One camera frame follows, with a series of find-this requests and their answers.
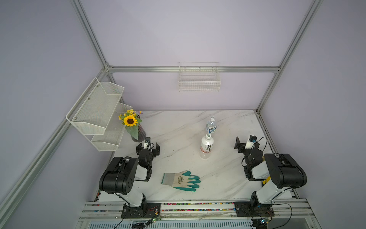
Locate white label tea bottle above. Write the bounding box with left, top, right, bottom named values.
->
left=200, top=136, right=214, bottom=159

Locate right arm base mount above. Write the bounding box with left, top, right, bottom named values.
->
left=234, top=201, right=275, bottom=217

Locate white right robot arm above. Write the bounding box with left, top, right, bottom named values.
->
left=234, top=135, right=307, bottom=209

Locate dark glass flower vase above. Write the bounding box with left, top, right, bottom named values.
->
left=131, top=123, right=146, bottom=142

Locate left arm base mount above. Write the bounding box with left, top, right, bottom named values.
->
left=121, top=202, right=161, bottom=219

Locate clear small water bottle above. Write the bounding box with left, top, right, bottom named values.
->
left=206, top=117, right=217, bottom=134

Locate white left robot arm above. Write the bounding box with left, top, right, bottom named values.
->
left=99, top=143, right=160, bottom=208

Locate yellow black work glove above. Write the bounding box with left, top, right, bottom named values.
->
left=262, top=177, right=271, bottom=185

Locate white mesh shelf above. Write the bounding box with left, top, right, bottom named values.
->
left=66, top=78, right=124, bottom=135
left=91, top=103, right=132, bottom=152

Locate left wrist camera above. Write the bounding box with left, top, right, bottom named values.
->
left=144, top=137, right=152, bottom=150

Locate white wire wall basket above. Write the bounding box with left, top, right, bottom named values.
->
left=178, top=62, right=221, bottom=92

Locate white mesh upper shelf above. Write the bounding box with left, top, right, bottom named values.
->
left=66, top=78, right=124, bottom=135

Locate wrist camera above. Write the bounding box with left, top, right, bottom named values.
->
left=144, top=137, right=152, bottom=150
left=245, top=135, right=257, bottom=149

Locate green white work glove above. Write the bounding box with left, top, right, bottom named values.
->
left=161, top=170, right=201, bottom=192

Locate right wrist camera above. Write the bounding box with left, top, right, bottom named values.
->
left=245, top=135, right=257, bottom=149

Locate artificial sunflower bouquet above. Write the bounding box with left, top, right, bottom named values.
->
left=118, top=109, right=142, bottom=139

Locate white mesh lower shelf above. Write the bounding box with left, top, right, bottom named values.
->
left=91, top=103, right=132, bottom=152

